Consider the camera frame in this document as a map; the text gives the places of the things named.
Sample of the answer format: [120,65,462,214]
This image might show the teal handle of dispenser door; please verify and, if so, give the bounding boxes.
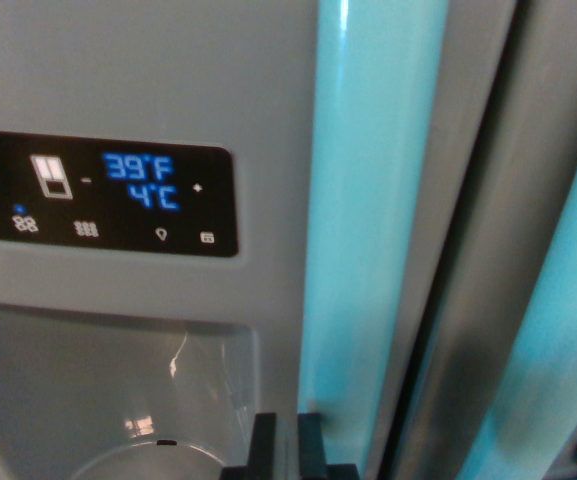
[296,0,450,480]

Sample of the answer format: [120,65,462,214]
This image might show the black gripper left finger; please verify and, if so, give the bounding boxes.
[220,412,289,480]

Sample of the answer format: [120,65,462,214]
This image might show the grey toy refrigerator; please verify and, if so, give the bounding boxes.
[0,0,519,480]

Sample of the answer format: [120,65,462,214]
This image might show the teal handle of sticker door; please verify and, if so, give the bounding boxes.
[460,64,577,480]

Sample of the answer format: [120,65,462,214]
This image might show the grey fridge door with stickers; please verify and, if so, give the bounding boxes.
[391,0,577,480]

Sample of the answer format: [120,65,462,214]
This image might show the black control panel sticker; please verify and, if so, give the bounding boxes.
[0,128,240,259]

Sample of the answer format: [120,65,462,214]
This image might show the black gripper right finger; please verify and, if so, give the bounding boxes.
[287,412,362,480]

